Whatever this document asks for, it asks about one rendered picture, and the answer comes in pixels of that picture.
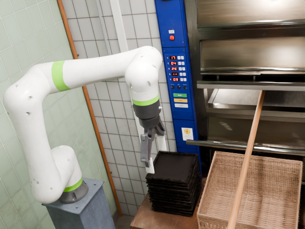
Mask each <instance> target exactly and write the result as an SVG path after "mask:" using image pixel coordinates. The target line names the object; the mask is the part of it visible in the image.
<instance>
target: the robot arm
mask: <svg viewBox="0 0 305 229"><path fill-rule="evenodd" d="M161 66H162V56H161V54H160V52H159V51H158V50H157V49H156V48H154V47H151V46H143V47H140V48H137V49H134V50H130V51H126V52H123V53H119V54H114V55H109V56H103V57H97V58H89V59H77V60H62V61H54V62H48V63H42V64H37V65H34V66H32V67H31V68H30V69H29V70H28V71H27V72H26V73H25V75H24V76H23V77H22V78H21V79H20V80H18V81H17V82H15V83H14V84H13V85H11V86H10V87H9V88H8V89H7V90H6V91H5V93H4V96H3V104H4V107H5V109H6V111H7V113H8V115H9V117H10V119H11V121H12V124H13V126H14V128H15V131H16V133H17V135H18V138H19V141H20V144H21V147H22V150H23V153H24V156H25V161H26V164H27V168H28V173H29V178H30V187H31V193H32V195H33V197H34V199H35V200H37V201H38V202H40V203H43V204H50V203H53V202H55V201H57V200H58V199H59V201H60V202H62V203H64V204H71V203H75V202H77V201H80V200H81V199H82V198H84V197H85V196H86V194H87V193H88V190H89V187H88V184H87V183H86V182H85V181H83V179H82V173H81V170H80V167H79V164H78V161H77V158H76V155H75V152H74V150H73V149H72V148H71V147H69V146H66V145H62V146H58V147H55V148H53V149H50V146H49V142H48V138H47V134H46V129H45V124H44V117H43V110H42V102H43V101H44V99H45V98H46V97H47V96H48V95H49V94H53V93H58V92H62V91H67V90H71V89H75V88H79V87H82V86H86V85H89V84H93V83H97V82H101V81H106V80H113V79H119V78H125V81H126V83H127V85H128V88H129V90H130V93H131V97H132V101H133V105H131V106H130V107H131V108H133V109H134V112H135V115H136V116H137V117H138V119H139V123H140V125H141V126H142V127H143V128H144V134H141V135H140V138H141V162H144V163H145V167H146V172H147V173H151V174H154V167H153V161H152V158H150V157H151V149H152V142H153V141H154V135H155V134H158V135H157V141H158V147H159V150H162V151H166V150H167V148H166V143H165V137H164V135H165V136H166V134H167V133H165V131H166V128H165V126H164V125H163V123H162V121H161V118H160V115H159V114H160V112H161V109H162V107H161V106H160V100H159V94H158V73H159V70H160V68H161ZM149 138H151V139H149Z"/></svg>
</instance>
